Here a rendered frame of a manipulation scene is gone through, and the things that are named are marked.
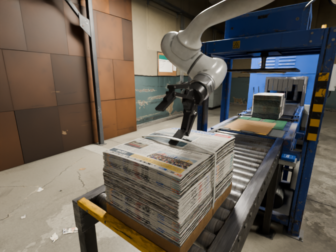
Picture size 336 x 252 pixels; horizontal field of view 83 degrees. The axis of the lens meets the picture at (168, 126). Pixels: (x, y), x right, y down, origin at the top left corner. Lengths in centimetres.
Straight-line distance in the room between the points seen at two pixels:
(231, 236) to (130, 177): 34
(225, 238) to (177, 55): 63
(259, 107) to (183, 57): 176
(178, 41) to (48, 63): 294
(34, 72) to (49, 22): 78
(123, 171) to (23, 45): 305
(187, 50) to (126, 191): 53
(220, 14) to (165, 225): 63
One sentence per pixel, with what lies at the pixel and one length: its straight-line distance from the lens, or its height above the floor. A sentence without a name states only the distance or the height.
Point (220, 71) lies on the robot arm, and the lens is 78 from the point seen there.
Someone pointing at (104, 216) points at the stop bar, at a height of 82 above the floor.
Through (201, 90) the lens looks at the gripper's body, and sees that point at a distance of 68.
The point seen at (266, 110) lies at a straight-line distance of 242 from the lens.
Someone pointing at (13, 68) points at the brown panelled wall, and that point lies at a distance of 339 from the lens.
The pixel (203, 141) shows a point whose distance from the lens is 66.
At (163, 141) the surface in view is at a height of 103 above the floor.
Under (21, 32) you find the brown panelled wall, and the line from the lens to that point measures 349.
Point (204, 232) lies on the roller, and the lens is 65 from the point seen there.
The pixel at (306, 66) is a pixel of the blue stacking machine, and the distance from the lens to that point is 395.
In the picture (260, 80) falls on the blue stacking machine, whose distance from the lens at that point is 403.
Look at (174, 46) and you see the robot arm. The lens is 77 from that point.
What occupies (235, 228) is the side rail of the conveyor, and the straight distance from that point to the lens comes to 69.
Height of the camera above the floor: 124
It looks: 14 degrees down
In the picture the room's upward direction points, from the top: straight up
